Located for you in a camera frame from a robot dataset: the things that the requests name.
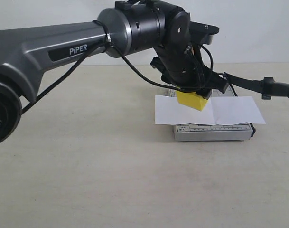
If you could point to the yellow cube block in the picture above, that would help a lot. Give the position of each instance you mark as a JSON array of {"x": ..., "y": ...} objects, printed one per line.
[{"x": 191, "y": 100}]

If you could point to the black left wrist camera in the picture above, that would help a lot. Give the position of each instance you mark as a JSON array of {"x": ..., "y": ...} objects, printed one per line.
[{"x": 202, "y": 33}]

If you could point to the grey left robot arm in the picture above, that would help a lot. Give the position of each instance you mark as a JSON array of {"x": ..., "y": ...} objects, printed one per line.
[{"x": 127, "y": 28}]

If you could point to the white paper sheet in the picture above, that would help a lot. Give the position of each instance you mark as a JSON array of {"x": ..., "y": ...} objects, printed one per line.
[{"x": 218, "y": 111}]

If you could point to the black cutter blade arm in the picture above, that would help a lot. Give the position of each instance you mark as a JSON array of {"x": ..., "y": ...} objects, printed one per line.
[{"x": 267, "y": 87}]

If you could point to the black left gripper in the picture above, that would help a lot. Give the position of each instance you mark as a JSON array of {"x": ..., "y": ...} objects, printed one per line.
[{"x": 180, "y": 61}]

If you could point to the grey paper cutter base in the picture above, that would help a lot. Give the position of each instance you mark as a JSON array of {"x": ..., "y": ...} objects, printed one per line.
[{"x": 208, "y": 133}]

